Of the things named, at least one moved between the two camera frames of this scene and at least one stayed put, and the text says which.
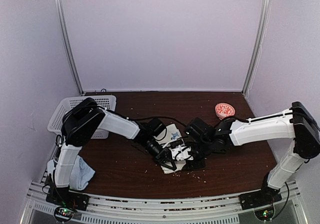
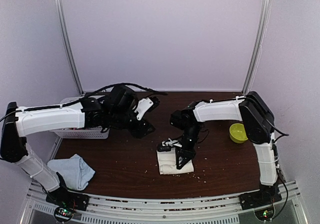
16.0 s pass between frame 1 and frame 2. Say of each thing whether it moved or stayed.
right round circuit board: stayed
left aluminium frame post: stayed
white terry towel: moved
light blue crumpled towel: stayed
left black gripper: moved
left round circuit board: stayed
